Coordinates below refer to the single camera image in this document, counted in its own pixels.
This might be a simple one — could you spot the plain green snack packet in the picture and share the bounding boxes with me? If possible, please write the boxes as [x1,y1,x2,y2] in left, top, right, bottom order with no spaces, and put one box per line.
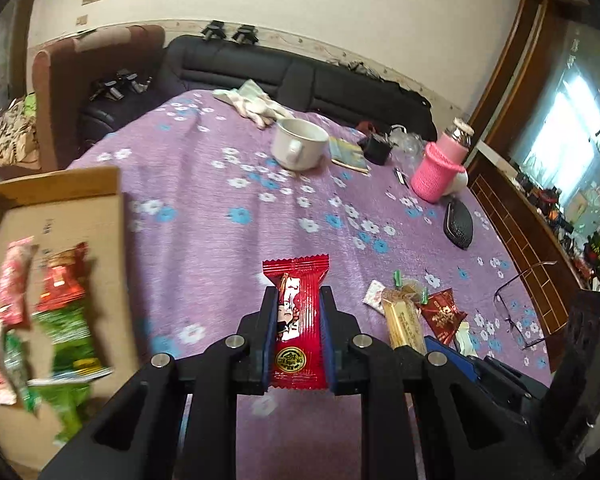
[40,385,91,446]

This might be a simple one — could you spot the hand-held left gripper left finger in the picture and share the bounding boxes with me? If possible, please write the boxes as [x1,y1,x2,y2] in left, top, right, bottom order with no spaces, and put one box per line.
[40,285,281,480]

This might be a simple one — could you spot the yellow candy with green ends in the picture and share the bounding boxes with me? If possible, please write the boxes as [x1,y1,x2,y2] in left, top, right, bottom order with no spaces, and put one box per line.
[392,270,428,306]

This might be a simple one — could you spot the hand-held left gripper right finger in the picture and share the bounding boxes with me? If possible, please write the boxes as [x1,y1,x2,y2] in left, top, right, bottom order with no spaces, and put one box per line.
[319,286,556,480]

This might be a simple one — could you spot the black glasses case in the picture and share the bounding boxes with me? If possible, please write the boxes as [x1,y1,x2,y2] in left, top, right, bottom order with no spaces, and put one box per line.
[443,197,474,250]

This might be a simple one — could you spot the white round container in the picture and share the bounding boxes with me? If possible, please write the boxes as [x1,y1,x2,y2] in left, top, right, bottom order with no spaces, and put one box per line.
[442,170,469,196]

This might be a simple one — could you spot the green yellow-label snack packet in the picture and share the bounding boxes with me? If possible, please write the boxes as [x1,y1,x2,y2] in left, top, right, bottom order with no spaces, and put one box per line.
[32,310,113,386]

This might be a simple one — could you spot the golden bar snack packet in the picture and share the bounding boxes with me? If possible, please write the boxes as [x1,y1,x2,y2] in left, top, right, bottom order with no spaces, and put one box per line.
[381,287,427,356]

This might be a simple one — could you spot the frosted glass panel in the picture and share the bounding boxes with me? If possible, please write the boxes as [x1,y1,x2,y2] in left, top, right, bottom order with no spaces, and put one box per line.
[510,20,600,211]

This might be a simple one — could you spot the pile of tools and cables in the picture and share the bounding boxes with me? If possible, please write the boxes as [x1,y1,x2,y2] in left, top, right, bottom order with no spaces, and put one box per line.
[515,170,600,291]

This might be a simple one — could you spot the pink red snack packet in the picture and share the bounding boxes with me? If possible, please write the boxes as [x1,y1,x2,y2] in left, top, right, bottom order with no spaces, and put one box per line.
[0,237,38,331]

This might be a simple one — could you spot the white cup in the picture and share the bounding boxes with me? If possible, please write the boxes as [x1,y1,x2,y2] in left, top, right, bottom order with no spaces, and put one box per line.
[271,119,329,172]

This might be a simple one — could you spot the brown armchair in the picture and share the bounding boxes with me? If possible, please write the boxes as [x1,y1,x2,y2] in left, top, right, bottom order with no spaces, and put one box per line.
[32,24,166,171]

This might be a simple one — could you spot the wooden cabinet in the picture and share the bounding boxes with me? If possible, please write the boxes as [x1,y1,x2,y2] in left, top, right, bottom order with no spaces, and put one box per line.
[462,0,600,331]

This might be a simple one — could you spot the floral print cloth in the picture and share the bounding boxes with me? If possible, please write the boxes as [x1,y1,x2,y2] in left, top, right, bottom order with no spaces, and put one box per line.
[0,92,41,168]

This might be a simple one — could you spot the red figure-print snack packet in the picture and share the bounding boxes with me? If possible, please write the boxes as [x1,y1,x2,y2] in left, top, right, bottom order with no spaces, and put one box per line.
[262,255,331,391]

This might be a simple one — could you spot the purple floral tablecloth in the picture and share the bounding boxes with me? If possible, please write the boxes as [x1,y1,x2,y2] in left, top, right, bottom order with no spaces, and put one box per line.
[67,87,556,480]

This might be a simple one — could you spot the pale candy wrapper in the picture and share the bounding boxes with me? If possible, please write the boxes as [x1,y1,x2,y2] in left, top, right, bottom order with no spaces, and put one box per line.
[455,322,481,356]

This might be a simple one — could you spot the dark red snack packet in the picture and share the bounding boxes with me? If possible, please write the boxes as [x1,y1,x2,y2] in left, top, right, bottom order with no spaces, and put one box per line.
[420,287,468,346]

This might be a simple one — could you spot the small booklet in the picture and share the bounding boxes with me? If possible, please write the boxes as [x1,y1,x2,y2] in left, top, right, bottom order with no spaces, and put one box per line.
[328,136,372,176]

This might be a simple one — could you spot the cardboard box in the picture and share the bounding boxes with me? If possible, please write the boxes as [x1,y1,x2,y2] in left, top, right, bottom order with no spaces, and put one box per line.
[0,166,146,476]

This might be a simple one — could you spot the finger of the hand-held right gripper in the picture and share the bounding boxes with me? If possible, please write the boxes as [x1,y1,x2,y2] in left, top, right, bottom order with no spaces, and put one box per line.
[424,336,531,411]

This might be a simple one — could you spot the bottle in pink knitted sleeve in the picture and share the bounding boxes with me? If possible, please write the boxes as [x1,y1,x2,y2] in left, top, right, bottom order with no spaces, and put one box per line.
[411,117,475,203]

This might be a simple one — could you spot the bright red snack packet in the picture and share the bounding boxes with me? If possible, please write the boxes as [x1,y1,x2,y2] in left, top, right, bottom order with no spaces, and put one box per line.
[35,242,88,313]

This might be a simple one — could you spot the black sofa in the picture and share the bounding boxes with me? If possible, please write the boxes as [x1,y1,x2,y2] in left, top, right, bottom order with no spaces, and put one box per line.
[77,35,438,143]

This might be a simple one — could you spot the spare black gripper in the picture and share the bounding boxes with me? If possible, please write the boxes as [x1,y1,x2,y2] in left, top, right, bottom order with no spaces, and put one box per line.
[200,20,228,41]
[87,77,126,101]
[115,69,153,95]
[231,24,259,45]

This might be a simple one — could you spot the black pouch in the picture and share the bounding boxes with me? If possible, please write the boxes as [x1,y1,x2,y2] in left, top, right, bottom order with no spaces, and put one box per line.
[357,121,393,166]

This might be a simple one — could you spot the white gloves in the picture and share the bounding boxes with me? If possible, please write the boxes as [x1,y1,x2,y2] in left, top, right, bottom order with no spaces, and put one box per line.
[212,79,297,128]

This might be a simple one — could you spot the eyeglasses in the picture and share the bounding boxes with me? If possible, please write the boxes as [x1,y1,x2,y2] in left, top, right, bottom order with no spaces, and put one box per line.
[494,260,558,351]

